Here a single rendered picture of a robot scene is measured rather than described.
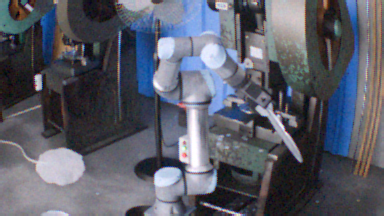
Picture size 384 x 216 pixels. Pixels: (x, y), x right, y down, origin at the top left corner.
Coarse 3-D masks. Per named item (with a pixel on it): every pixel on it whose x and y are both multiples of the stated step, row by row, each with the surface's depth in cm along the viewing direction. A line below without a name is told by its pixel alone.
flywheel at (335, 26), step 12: (324, 0) 226; (336, 0) 228; (324, 12) 211; (336, 12) 234; (324, 24) 208; (336, 24) 206; (324, 36) 214; (336, 36) 210; (324, 48) 227; (336, 48) 239; (324, 60) 229; (336, 60) 237
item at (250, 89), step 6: (246, 84) 169; (252, 84) 168; (246, 90) 168; (252, 90) 167; (258, 90) 167; (252, 96) 167; (258, 96) 166; (264, 96) 165; (258, 102) 165; (264, 102) 164; (270, 102) 165; (264, 108) 165
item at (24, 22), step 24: (0, 0) 384; (24, 0) 413; (48, 0) 456; (0, 24) 400; (24, 24) 433; (24, 48) 471; (0, 72) 439; (24, 72) 480; (0, 96) 496; (24, 96) 486
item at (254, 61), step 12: (252, 36) 242; (264, 36) 237; (252, 48) 245; (264, 48) 240; (252, 60) 247; (264, 60) 242; (252, 72) 246; (264, 72) 245; (276, 72) 251; (264, 84) 247
